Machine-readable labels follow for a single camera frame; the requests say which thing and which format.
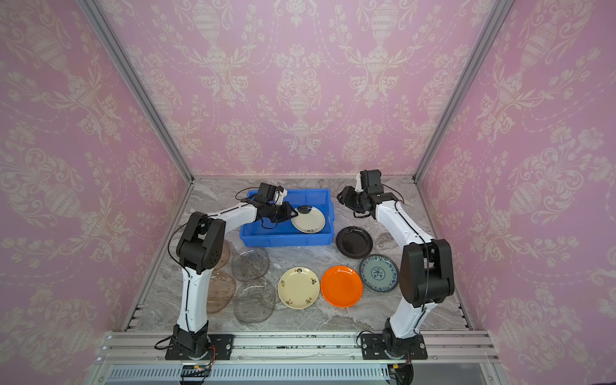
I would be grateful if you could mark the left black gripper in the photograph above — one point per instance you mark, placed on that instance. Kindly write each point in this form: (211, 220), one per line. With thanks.
(287, 212)

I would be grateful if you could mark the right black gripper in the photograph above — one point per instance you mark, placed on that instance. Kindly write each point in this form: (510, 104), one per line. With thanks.
(349, 192)

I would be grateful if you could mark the cream plate with black patch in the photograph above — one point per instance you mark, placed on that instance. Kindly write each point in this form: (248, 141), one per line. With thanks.
(309, 219)

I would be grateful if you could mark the black round plate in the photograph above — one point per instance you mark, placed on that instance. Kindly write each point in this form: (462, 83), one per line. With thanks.
(354, 242)

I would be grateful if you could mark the brown glass plate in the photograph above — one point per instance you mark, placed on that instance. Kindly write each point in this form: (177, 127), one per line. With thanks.
(225, 256)
(222, 289)

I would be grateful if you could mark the blue floral patterned plate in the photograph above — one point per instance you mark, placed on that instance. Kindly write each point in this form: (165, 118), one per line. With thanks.
(379, 273)

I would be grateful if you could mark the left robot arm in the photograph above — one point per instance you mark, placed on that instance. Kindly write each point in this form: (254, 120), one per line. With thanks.
(199, 250)

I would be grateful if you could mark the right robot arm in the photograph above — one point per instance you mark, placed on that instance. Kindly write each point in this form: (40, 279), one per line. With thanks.
(426, 276)

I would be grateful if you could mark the blue plastic bin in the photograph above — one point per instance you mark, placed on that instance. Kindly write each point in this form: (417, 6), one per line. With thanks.
(267, 234)

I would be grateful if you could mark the grey glass plate upper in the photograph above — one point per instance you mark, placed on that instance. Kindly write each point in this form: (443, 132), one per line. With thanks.
(250, 264)

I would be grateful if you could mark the grey glass plate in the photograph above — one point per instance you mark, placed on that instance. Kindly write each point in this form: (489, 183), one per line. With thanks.
(255, 301)
(250, 264)

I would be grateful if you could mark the cream plate with flowers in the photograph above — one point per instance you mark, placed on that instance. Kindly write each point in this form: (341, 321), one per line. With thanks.
(299, 288)

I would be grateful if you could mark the orange round plate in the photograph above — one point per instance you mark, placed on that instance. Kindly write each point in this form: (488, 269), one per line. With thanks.
(342, 286)

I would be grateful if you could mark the grey glass plate lower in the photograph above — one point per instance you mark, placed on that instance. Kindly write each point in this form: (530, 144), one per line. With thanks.
(255, 301)

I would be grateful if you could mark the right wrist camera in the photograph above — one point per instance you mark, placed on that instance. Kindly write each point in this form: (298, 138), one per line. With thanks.
(358, 183)

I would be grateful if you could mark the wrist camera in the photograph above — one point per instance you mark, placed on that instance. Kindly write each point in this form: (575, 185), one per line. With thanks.
(358, 183)
(279, 195)

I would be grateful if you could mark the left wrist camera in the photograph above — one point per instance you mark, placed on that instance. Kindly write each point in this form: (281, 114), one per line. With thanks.
(279, 195)

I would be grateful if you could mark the aluminium front rail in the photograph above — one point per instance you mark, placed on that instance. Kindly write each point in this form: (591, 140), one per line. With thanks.
(301, 357)

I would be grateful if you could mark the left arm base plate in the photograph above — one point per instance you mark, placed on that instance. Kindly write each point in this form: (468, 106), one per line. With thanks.
(218, 347)

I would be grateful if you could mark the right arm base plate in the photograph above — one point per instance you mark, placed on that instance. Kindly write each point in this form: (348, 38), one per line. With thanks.
(375, 346)

